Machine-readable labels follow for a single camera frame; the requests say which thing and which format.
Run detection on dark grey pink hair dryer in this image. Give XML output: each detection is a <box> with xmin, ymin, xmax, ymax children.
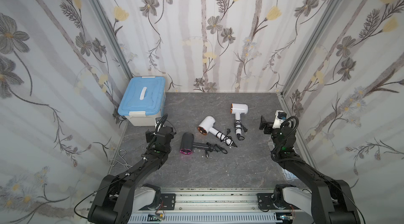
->
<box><xmin>179</xmin><ymin>132</ymin><xmax>213</xmax><ymax>155</ymax></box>

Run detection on white hair dryer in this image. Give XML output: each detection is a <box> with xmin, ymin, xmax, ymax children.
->
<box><xmin>230</xmin><ymin>103</ymin><xmax>248</xmax><ymax>141</ymax></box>
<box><xmin>197</xmin><ymin>116</ymin><xmax>237</xmax><ymax>147</ymax></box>

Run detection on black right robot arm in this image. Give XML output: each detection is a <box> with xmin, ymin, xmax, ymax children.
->
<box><xmin>259</xmin><ymin>111</ymin><xmax>366</xmax><ymax>224</ymax></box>

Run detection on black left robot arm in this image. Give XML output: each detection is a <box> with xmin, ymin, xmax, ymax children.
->
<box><xmin>85</xmin><ymin>127</ymin><xmax>176</xmax><ymax>224</ymax></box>

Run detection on blue lid storage box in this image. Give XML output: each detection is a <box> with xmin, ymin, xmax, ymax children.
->
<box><xmin>118</xmin><ymin>76</ymin><xmax>166</xmax><ymax>127</ymax></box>

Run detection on blue face mask pack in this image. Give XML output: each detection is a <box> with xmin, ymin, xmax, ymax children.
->
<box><xmin>283</xmin><ymin>169</ymin><xmax>298</xmax><ymax>180</ymax></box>

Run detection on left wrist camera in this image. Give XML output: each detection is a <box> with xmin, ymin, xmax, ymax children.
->
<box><xmin>155</xmin><ymin>113</ymin><xmax>168</xmax><ymax>132</ymax></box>

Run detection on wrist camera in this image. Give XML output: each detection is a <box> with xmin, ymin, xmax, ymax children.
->
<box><xmin>155</xmin><ymin>113</ymin><xmax>168</xmax><ymax>132</ymax></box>
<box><xmin>272</xmin><ymin>110</ymin><xmax>287</xmax><ymax>129</ymax></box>

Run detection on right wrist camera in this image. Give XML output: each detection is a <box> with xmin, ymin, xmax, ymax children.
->
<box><xmin>272</xmin><ymin>110</ymin><xmax>287</xmax><ymax>129</ymax></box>

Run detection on metal wire tongs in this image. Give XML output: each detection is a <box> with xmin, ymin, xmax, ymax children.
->
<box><xmin>109</xmin><ymin>149</ymin><xmax>132</xmax><ymax>169</ymax></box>

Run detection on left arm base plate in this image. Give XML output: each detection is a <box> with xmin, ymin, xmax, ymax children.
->
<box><xmin>141</xmin><ymin>193</ymin><xmax>176</xmax><ymax>211</ymax></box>

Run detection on aluminium rail frame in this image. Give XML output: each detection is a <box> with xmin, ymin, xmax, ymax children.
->
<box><xmin>132</xmin><ymin>185</ymin><xmax>311</xmax><ymax>213</ymax></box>

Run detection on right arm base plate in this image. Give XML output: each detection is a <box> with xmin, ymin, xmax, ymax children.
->
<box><xmin>257</xmin><ymin>193</ymin><xmax>299</xmax><ymax>212</ymax></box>

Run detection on white vented cable duct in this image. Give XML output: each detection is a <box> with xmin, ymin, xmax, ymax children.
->
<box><xmin>128</xmin><ymin>212</ymin><xmax>283</xmax><ymax>224</ymax></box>

